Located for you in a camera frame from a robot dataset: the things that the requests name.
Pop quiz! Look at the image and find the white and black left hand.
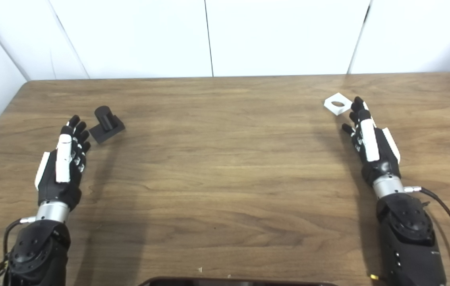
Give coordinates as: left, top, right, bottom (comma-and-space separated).
34, 115, 91, 211

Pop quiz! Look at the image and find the white and black right hand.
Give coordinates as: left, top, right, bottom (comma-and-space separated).
342, 97, 402, 187

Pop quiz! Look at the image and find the white square piece with hole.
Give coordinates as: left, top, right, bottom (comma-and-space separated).
324, 93, 353, 116

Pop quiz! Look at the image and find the black peg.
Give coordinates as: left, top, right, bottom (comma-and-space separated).
89, 106, 126, 144

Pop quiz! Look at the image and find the dark rounded robot body edge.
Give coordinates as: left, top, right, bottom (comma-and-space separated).
137, 277, 338, 286

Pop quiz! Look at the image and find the thick black right wrist cable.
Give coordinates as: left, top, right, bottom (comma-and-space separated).
404, 186, 450, 286

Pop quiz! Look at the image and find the thick black wrist cable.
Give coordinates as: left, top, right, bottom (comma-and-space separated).
0, 216, 38, 284
404, 186, 450, 286

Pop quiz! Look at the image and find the thick black left wrist cable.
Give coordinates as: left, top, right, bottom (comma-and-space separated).
0, 216, 38, 284

